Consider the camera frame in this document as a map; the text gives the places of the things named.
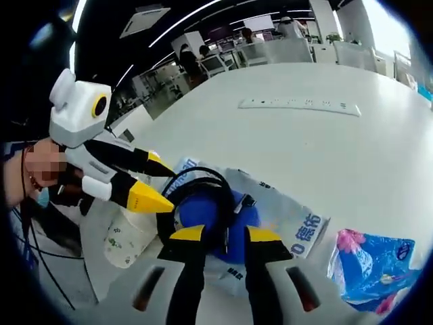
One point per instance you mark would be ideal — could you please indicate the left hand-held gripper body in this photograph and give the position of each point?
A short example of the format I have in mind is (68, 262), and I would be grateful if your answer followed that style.
(76, 115)

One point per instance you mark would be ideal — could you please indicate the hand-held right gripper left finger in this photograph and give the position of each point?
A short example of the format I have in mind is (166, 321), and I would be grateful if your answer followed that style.
(182, 271)

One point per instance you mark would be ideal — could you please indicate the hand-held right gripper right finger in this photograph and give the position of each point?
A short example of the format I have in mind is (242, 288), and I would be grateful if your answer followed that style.
(267, 277)

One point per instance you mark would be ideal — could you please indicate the patterned paper cup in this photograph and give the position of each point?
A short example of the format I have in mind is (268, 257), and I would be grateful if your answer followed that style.
(121, 243)

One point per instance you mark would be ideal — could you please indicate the blue sponge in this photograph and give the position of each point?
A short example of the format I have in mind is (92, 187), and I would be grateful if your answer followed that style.
(270, 199)

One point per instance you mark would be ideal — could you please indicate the blue tissue pack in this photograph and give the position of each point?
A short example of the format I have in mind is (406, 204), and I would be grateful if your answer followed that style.
(368, 267)

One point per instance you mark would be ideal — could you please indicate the ceiling air conditioner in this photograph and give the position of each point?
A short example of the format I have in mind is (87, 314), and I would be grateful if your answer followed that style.
(142, 21)

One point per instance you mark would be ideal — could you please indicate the white power strip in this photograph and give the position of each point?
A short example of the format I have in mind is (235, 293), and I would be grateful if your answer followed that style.
(297, 105)

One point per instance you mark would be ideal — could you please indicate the green potted plant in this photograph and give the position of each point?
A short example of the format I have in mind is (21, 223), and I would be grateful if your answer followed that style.
(333, 36)

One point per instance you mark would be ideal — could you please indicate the bright wall screen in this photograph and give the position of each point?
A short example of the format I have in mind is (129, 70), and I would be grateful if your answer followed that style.
(258, 22)

